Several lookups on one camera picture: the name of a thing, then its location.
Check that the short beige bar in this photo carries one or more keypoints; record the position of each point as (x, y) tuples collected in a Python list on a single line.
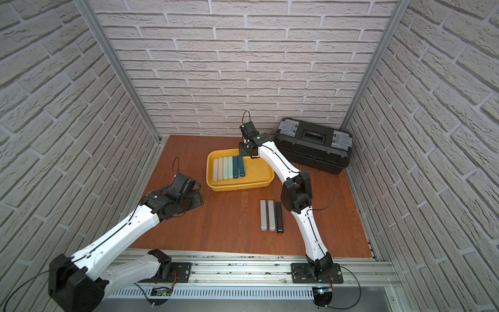
[(215, 170)]

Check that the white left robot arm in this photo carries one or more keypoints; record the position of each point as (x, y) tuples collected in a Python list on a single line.
[(82, 281)]

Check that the light mint bar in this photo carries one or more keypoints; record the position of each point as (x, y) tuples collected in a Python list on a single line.
[(230, 167)]

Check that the black plastic toolbox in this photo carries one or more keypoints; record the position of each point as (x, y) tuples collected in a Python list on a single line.
[(309, 144)]

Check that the yellow plastic tray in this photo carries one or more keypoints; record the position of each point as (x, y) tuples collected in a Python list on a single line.
[(258, 173)]

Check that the aluminium right corner post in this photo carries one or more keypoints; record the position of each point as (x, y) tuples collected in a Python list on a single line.
[(376, 59)]

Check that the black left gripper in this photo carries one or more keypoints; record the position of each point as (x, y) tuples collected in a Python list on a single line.
[(193, 199)]

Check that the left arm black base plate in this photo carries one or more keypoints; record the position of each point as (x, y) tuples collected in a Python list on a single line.
[(170, 273)]

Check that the aluminium left corner post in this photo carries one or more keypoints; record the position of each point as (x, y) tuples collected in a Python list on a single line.
[(110, 53)]

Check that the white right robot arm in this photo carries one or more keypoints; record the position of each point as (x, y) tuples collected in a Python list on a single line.
[(296, 197)]

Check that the light grey bar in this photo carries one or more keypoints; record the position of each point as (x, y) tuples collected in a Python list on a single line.
[(263, 210)]

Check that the white vent grille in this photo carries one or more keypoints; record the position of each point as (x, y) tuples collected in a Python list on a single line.
[(214, 293)]

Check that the aluminium front mounting rail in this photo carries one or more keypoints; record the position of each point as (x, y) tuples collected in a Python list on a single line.
[(236, 269)]

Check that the dark teal bar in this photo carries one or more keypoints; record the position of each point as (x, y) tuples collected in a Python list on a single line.
[(235, 169)]

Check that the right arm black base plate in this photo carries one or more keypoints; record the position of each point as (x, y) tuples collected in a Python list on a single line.
[(301, 273)]

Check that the pale green bar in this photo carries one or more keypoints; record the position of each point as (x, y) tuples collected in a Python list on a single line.
[(225, 168)]

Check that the aluminium corner post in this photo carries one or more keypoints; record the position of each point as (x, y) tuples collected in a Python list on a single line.
[(376, 59), (110, 53)]

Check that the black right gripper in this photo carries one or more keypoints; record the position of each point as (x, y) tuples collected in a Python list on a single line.
[(243, 151)]

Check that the long beige bar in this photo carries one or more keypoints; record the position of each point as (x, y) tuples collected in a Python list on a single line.
[(220, 170)]

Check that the black bar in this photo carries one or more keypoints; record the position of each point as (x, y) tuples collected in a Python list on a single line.
[(279, 217)]

